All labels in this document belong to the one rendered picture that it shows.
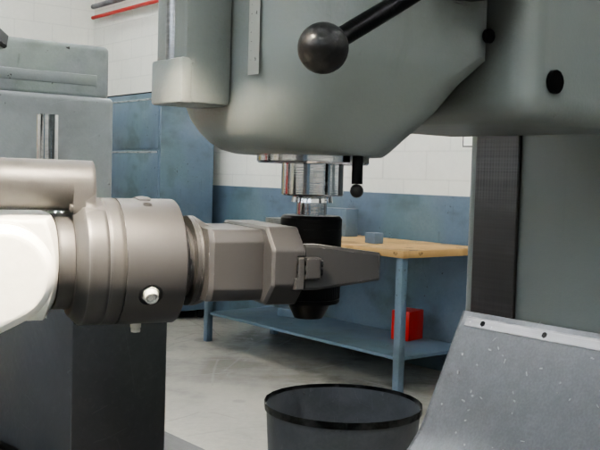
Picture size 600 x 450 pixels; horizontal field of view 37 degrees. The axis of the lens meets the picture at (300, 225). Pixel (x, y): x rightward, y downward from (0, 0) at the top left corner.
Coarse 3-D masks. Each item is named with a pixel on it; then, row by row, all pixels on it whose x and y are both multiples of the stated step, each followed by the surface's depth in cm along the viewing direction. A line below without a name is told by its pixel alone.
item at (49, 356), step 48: (0, 336) 102; (48, 336) 94; (96, 336) 93; (144, 336) 97; (0, 384) 102; (48, 384) 94; (96, 384) 93; (144, 384) 98; (0, 432) 102; (48, 432) 95; (96, 432) 94; (144, 432) 98
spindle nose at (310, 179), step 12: (288, 168) 67; (300, 168) 67; (312, 168) 66; (324, 168) 67; (336, 168) 67; (288, 180) 67; (300, 180) 67; (312, 180) 66; (324, 180) 67; (336, 180) 67; (288, 192) 67; (300, 192) 67; (312, 192) 66; (324, 192) 67; (336, 192) 67
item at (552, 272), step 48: (480, 144) 103; (528, 144) 98; (576, 144) 94; (480, 192) 103; (528, 192) 98; (576, 192) 94; (480, 240) 103; (528, 240) 98; (576, 240) 94; (480, 288) 103; (528, 288) 98; (576, 288) 94
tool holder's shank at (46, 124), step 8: (40, 120) 104; (48, 120) 104; (56, 120) 105; (40, 128) 104; (48, 128) 104; (56, 128) 105; (40, 136) 104; (48, 136) 104; (56, 136) 105; (40, 144) 104; (48, 144) 104; (56, 144) 105; (40, 152) 104; (48, 152) 104; (56, 152) 105
